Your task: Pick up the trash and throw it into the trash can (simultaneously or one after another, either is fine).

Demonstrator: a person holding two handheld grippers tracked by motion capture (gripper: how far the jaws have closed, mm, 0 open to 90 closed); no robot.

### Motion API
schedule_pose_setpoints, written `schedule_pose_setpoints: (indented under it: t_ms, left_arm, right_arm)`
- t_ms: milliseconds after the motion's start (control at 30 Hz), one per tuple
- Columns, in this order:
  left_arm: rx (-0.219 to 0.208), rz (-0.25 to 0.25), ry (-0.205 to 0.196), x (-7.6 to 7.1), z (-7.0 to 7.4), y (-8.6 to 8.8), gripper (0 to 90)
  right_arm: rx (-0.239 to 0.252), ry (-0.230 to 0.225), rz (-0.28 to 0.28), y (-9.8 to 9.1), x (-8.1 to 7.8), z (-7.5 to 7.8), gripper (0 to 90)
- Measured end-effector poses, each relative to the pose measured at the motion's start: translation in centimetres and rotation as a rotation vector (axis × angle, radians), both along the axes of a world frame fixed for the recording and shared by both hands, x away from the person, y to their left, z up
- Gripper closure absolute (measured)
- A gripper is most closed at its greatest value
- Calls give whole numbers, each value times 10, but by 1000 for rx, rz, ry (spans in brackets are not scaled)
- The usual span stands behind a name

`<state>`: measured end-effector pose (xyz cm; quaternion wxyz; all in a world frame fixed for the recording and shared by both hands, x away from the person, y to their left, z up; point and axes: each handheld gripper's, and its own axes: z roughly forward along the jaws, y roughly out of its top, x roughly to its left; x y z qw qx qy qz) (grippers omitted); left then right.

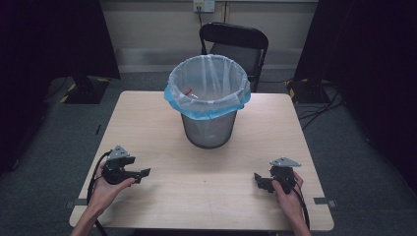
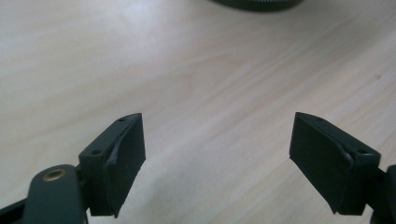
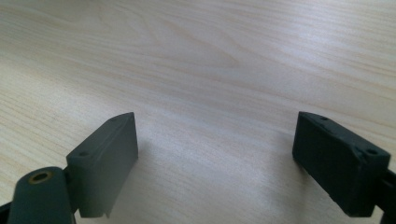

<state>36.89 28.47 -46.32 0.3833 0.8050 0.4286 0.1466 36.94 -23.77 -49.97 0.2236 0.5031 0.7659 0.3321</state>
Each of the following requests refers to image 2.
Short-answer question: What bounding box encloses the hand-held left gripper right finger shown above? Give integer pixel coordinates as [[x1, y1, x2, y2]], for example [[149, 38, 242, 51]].
[[289, 111, 382, 217]]

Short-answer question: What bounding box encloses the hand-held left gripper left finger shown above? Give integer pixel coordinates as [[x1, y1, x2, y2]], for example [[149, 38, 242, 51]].
[[78, 112, 147, 218]]

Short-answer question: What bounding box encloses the dark round ribbed object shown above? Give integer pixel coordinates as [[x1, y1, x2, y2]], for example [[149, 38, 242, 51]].
[[210, 0, 304, 12]]

